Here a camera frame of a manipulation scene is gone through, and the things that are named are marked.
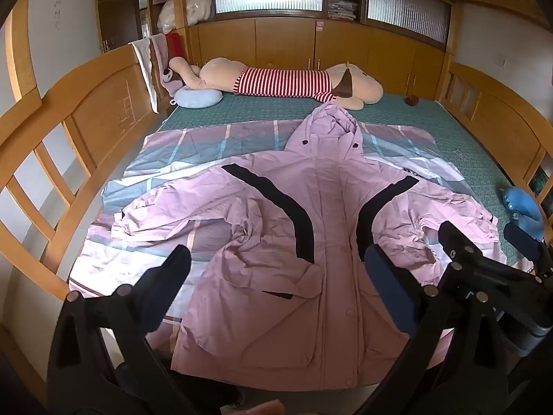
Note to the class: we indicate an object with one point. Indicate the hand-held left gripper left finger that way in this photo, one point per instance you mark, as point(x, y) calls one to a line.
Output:
point(166, 276)

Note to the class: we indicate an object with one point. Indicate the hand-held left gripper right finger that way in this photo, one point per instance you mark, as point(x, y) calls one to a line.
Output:
point(389, 285)

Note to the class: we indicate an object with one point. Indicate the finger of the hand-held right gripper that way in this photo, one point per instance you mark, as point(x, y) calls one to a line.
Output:
point(451, 235)
point(520, 237)

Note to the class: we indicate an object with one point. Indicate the pink hooded jacket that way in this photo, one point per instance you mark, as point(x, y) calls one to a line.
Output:
point(328, 224)

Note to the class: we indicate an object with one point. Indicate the blue plush toy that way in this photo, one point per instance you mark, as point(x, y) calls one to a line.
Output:
point(520, 203)

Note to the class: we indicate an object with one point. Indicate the plaid pink grey bedsheet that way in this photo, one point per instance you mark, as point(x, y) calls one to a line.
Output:
point(173, 160)

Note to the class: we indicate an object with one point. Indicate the wooden bed end board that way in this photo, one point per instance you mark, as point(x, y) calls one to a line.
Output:
point(99, 108)
point(501, 108)

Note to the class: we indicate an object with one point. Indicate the small brown object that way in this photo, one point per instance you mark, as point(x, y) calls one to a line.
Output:
point(411, 100)

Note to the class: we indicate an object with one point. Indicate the light blue neck pillow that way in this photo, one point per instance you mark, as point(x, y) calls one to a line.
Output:
point(198, 97)

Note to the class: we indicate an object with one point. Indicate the small purple plush dog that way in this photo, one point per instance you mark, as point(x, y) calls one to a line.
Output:
point(170, 81)

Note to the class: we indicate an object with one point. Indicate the white towel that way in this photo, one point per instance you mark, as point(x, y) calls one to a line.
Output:
point(144, 65)

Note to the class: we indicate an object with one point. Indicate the pink towel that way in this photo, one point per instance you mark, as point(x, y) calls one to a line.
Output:
point(157, 52)

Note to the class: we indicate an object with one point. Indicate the large plush dog striped shirt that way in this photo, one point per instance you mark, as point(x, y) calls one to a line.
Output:
point(285, 80)

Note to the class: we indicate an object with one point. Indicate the red cloth item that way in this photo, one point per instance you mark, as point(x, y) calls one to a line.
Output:
point(175, 45)

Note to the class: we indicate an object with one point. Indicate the white stuffed plastic bag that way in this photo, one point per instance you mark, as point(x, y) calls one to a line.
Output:
point(199, 2)
point(170, 17)

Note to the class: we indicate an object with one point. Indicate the white wall switch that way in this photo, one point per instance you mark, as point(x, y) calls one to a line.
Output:
point(501, 60)

